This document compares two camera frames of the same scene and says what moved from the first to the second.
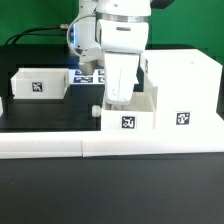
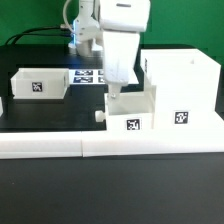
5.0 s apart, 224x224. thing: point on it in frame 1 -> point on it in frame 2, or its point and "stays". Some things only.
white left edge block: x=1 y=107 stays
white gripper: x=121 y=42 -> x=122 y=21
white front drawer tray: x=138 y=115 stays
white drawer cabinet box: x=189 y=88 stays
